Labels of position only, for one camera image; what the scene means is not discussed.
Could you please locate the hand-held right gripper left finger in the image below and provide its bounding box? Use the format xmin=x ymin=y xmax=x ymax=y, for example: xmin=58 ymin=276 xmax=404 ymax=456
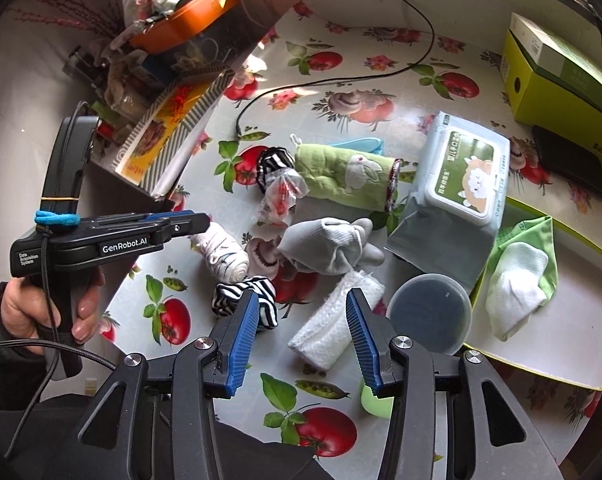
xmin=78 ymin=290 xmax=260 ymax=480

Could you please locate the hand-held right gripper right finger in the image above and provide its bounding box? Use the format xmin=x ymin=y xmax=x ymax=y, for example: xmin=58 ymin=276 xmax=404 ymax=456
xmin=346 ymin=287 xmax=527 ymax=480

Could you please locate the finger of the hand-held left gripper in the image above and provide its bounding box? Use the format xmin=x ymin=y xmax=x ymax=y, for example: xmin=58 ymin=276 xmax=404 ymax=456
xmin=83 ymin=209 xmax=203 ymax=229
xmin=156 ymin=213 xmax=213 ymax=249

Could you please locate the white towel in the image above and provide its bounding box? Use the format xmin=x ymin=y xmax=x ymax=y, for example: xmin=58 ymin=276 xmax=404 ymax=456
xmin=287 ymin=270 xmax=386 ymax=366

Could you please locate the white patterned sock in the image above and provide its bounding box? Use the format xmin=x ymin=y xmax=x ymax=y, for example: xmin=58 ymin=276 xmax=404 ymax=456
xmin=188 ymin=222 xmax=251 ymax=283

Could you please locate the black and white striped sock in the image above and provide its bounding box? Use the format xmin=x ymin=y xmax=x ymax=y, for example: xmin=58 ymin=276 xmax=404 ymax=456
xmin=212 ymin=277 xmax=279 ymax=331

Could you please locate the dark striped sock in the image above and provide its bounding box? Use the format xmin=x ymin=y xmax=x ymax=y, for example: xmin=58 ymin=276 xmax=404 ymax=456
xmin=256 ymin=147 xmax=296 ymax=193

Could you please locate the person's left hand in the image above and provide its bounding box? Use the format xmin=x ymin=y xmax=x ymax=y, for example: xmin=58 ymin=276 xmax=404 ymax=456
xmin=2 ymin=266 xmax=108 ymax=346

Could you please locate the blue fabric band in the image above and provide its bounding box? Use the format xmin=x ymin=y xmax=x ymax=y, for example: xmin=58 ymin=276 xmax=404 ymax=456
xmin=33 ymin=210 xmax=82 ymax=227

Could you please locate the light green plastic object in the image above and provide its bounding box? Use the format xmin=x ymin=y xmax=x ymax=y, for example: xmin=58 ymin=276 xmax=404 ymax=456
xmin=359 ymin=380 xmax=397 ymax=421

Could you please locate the yellow printed box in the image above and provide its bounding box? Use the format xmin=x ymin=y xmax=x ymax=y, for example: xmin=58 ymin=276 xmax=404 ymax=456
xmin=112 ymin=67 xmax=234 ymax=196

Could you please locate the crumpled clear plastic bag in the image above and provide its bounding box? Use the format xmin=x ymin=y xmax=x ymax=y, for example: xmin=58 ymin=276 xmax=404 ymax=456
xmin=256 ymin=167 xmax=309 ymax=226

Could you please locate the grey sock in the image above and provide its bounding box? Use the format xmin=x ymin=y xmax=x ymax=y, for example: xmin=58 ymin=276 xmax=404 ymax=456
xmin=277 ymin=217 xmax=384 ymax=276

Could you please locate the grey-green folded cloth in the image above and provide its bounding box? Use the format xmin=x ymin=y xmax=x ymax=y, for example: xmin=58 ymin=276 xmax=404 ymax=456
xmin=383 ymin=195 xmax=497 ymax=296

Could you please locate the pile of small items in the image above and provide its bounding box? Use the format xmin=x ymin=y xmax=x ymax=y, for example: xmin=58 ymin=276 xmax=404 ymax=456
xmin=63 ymin=35 xmax=222 ymax=126

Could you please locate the green rabbit towel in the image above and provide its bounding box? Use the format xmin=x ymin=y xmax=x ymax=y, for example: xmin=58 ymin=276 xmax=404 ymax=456
xmin=290 ymin=134 xmax=404 ymax=213

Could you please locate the orange tray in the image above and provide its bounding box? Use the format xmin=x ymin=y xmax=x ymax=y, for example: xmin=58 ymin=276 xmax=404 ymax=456
xmin=131 ymin=0 xmax=239 ymax=56

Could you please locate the blue cloth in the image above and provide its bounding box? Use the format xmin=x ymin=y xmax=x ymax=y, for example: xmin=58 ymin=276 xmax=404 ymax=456
xmin=338 ymin=136 xmax=384 ymax=157

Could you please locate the light green cloth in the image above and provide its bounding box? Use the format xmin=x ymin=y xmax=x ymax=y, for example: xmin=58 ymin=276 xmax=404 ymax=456
xmin=491 ymin=216 xmax=558 ymax=306

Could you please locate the wet wipes pack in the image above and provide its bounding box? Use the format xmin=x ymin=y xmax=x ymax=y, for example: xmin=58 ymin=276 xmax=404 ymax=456
xmin=413 ymin=112 xmax=511 ymax=226

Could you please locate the yellow-green box lid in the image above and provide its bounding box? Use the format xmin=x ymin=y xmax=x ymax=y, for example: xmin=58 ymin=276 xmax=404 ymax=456
xmin=464 ymin=195 xmax=602 ymax=392

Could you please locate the cluttered cardboard box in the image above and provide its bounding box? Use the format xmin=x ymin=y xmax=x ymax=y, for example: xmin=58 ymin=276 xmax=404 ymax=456
xmin=88 ymin=0 xmax=302 ymax=213

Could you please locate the black notebook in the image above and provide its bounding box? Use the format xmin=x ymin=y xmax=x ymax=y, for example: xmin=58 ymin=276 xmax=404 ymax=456
xmin=531 ymin=125 xmax=602 ymax=196

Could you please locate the yellow-green cardboard box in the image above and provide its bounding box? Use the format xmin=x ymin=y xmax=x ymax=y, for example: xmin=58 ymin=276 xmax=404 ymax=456
xmin=501 ymin=12 xmax=602 ymax=128

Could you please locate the thin black cable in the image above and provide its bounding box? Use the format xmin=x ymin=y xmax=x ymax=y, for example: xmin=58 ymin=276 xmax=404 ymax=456
xmin=235 ymin=0 xmax=436 ymax=136

